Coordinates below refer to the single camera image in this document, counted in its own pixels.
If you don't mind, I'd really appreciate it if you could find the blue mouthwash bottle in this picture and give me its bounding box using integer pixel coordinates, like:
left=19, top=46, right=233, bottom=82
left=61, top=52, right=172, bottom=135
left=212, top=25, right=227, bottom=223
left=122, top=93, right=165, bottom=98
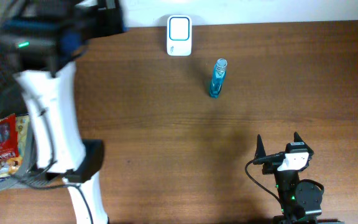
left=209, top=58, right=227, bottom=98

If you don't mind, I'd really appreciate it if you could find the yellow snack bag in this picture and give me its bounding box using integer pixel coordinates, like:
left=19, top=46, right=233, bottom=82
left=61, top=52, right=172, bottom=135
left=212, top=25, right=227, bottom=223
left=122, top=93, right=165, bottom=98
left=0, top=115, right=30, bottom=181

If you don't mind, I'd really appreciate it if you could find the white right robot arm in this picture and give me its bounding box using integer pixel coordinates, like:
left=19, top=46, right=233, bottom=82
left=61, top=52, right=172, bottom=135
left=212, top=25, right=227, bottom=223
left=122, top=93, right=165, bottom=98
left=246, top=132, right=342, bottom=224

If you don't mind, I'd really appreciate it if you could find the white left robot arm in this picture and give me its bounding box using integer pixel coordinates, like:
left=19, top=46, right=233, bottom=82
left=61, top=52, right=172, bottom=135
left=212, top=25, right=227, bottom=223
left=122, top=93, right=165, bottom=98
left=0, top=0, right=126, bottom=223

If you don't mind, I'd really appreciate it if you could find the white barcode scanner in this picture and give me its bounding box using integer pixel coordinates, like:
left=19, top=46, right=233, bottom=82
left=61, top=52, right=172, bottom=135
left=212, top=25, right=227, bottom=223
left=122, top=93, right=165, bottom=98
left=167, top=15, right=193, bottom=57

